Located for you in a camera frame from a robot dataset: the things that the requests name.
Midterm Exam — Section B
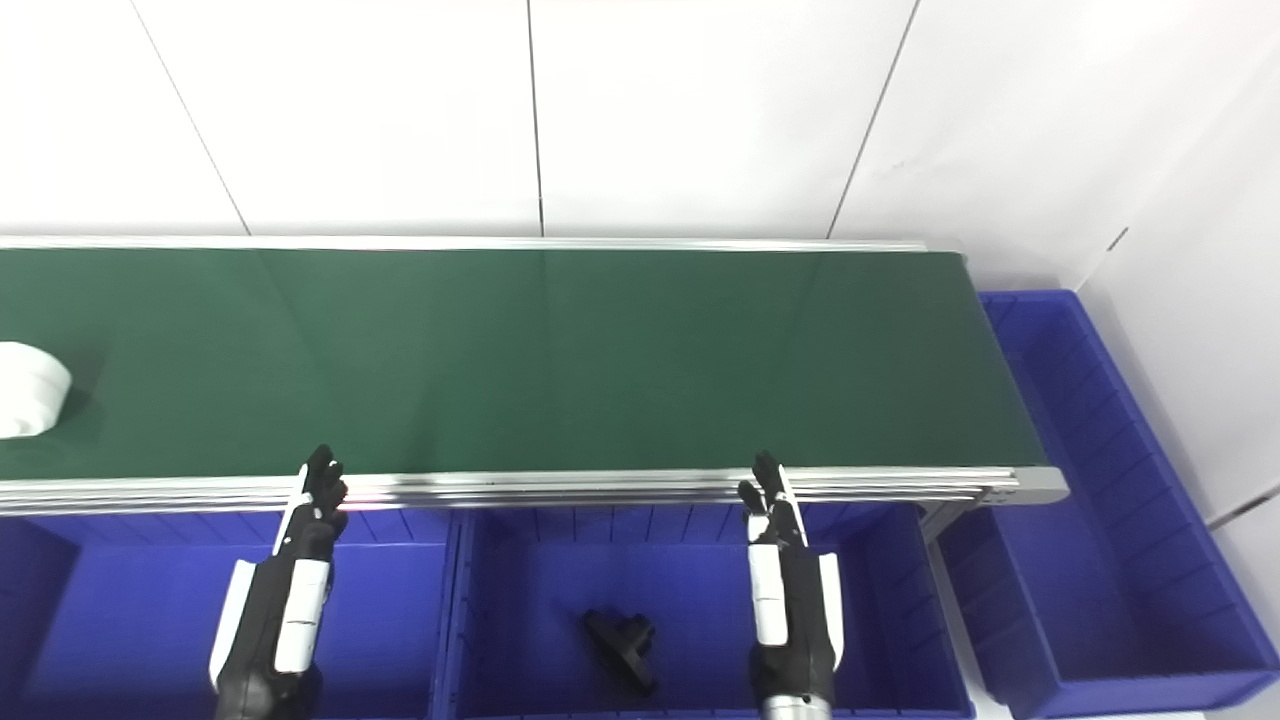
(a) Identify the blue plastic bin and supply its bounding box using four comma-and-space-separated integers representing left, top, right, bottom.
440, 503, 976, 720
938, 290, 1280, 719
20, 508, 461, 720

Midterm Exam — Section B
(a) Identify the green conveyor belt aluminium frame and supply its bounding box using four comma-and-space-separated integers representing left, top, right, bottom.
0, 236, 1069, 518

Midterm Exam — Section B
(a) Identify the white cylindrical plastic part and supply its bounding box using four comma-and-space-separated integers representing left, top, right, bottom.
0, 341, 73, 440

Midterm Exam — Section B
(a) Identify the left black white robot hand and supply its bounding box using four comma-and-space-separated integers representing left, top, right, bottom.
208, 444, 349, 720

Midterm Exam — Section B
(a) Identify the black plastic part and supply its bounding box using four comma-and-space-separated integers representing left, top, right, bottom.
582, 609, 659, 698

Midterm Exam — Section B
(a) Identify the grey conveyor support leg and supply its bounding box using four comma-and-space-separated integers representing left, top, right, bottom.
918, 498, 986, 543

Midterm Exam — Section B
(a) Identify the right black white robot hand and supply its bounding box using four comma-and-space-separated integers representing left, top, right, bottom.
737, 450, 844, 703

